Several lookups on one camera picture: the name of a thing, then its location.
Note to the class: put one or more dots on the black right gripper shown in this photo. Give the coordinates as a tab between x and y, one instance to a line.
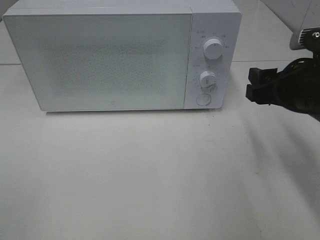
295	88

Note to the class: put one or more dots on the white microwave knob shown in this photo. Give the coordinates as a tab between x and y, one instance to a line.
207	79
213	48

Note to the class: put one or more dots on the round microwave door button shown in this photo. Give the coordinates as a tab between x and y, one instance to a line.
203	100

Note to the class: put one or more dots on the white microwave door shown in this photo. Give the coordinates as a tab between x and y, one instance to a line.
104	62

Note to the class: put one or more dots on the white microwave oven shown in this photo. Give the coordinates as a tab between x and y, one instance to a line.
209	18

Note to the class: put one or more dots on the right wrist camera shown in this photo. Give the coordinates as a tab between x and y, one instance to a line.
307	38

